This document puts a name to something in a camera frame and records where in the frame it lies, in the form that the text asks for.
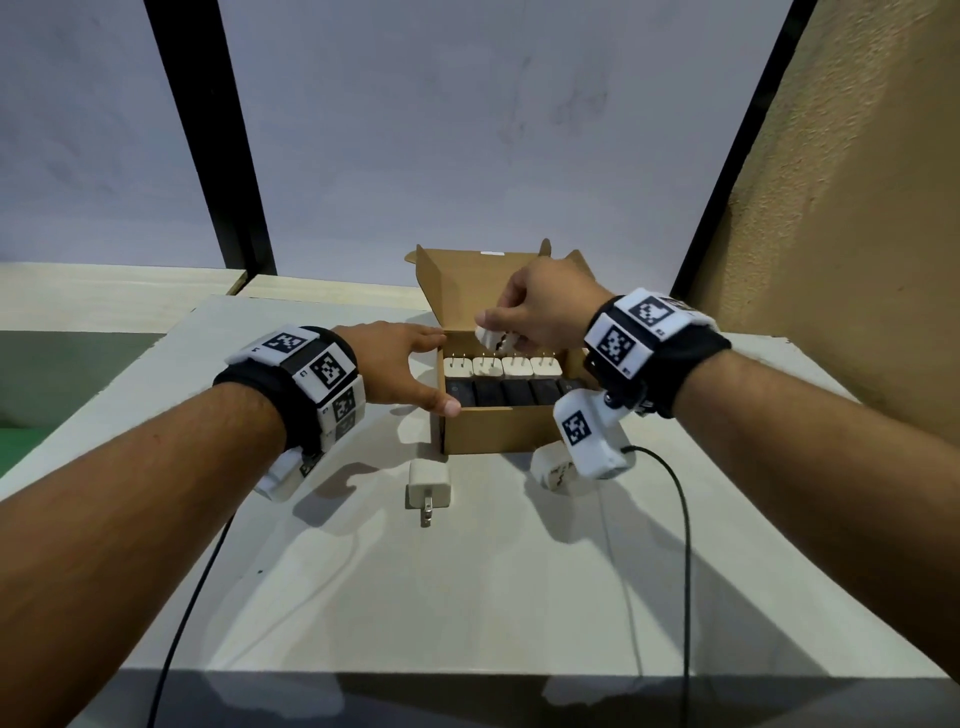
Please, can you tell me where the person's left hand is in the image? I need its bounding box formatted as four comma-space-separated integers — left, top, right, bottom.
333, 321, 463, 420

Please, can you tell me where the person's right hand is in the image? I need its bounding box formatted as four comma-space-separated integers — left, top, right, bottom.
475, 258, 614, 355

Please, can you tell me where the brown cardboard box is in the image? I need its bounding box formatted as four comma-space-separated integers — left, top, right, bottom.
405, 238, 603, 457

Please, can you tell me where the person's left forearm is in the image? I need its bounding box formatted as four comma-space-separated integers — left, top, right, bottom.
0, 381, 291, 728

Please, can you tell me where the person's right forearm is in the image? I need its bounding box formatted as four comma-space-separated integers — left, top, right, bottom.
669, 348, 960, 680

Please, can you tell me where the left wrist camera with markers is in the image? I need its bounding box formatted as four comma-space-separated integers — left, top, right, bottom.
212, 324, 369, 504

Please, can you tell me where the wrist camera with markers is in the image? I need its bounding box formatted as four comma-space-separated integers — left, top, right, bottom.
212, 324, 369, 504
552, 288, 733, 482

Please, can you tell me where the right wrist camera with markers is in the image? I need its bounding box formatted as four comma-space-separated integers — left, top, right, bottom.
552, 288, 733, 482

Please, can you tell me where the black frame post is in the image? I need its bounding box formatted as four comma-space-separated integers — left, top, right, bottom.
142, 0, 279, 277
669, 0, 819, 303

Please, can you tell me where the black cable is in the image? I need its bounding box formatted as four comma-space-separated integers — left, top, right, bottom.
621, 445, 695, 728
145, 510, 238, 728

